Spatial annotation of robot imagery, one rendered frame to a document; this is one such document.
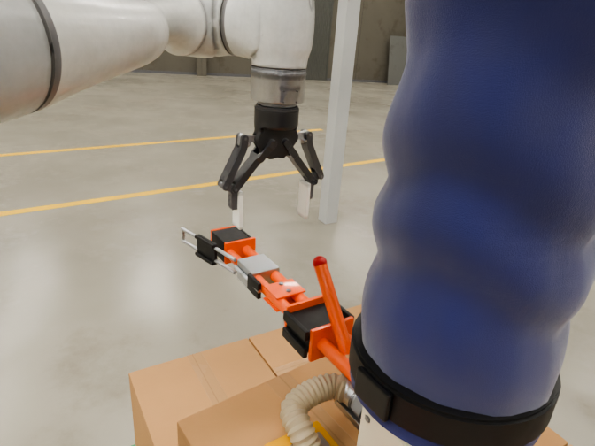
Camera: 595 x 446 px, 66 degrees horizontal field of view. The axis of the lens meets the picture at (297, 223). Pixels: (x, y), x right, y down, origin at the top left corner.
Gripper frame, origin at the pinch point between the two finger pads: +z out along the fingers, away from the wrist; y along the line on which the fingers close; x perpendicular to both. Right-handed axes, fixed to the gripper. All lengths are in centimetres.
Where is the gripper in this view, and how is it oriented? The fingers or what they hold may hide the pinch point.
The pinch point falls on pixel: (271, 215)
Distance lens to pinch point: 84.0
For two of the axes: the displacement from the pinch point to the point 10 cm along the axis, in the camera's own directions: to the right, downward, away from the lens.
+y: 8.6, -1.5, 4.9
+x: -5.1, -3.7, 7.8
